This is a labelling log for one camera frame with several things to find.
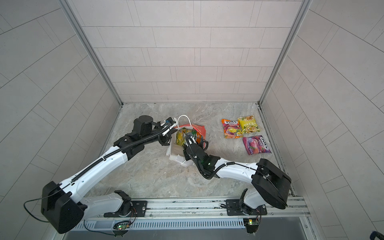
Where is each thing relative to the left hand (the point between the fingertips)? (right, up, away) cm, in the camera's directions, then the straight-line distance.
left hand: (178, 127), depth 74 cm
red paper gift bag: (-3, -14, +9) cm, 17 cm away
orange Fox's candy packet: (+32, -3, +25) cm, 41 cm away
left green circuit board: (-23, -43, -9) cm, 49 cm away
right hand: (+3, -10, +8) cm, 14 cm away
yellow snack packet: (+43, -1, +26) cm, 50 cm away
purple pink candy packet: (+45, -13, +17) cm, 50 cm away
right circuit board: (+34, -45, -6) cm, 57 cm away
